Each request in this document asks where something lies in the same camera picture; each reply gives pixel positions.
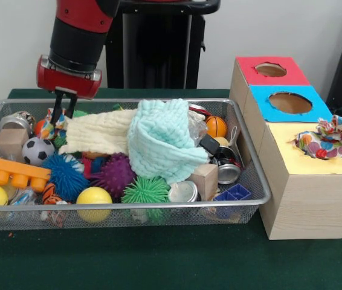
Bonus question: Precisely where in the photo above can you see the mint green cloth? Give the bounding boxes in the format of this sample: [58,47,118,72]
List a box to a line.
[127,98,211,185]

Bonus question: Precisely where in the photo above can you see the colourful dotted cloth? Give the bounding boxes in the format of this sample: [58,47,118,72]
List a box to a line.
[39,107,68,141]
[293,114,342,160]

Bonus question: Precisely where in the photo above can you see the silver mesh bin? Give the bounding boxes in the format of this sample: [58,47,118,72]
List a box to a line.
[0,98,272,232]

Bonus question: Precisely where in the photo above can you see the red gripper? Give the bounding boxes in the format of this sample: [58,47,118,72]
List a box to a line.
[36,54,103,124]

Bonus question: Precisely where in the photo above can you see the cream waffle cloth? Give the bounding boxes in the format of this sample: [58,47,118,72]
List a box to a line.
[58,108,137,155]

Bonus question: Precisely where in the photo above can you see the wooden cube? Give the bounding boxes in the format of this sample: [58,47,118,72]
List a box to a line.
[0,128,30,163]

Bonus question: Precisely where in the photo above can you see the wooden box with three holes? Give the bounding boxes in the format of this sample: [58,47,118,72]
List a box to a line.
[228,56,342,241]

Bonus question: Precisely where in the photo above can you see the orange toy brick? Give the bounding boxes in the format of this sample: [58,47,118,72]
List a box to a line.
[0,153,52,193]

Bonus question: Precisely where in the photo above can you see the black and white soccer ball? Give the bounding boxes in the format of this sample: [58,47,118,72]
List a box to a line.
[22,137,56,167]

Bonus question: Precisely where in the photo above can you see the plain yellow ball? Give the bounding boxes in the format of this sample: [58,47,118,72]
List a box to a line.
[76,186,114,224]

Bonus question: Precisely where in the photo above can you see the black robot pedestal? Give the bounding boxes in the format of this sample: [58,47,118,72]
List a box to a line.
[98,0,222,89]

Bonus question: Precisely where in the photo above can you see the dark green table cloth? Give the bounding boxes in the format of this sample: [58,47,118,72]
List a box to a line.
[0,87,342,290]

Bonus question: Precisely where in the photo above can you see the purple spiky ball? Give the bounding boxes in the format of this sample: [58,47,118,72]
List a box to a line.
[89,152,137,202]

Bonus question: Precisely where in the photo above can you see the blue spiky ball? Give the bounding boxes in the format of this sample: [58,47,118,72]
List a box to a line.
[41,153,90,203]

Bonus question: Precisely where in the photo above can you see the green spiky ball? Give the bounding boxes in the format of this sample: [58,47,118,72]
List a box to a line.
[120,176,172,205]

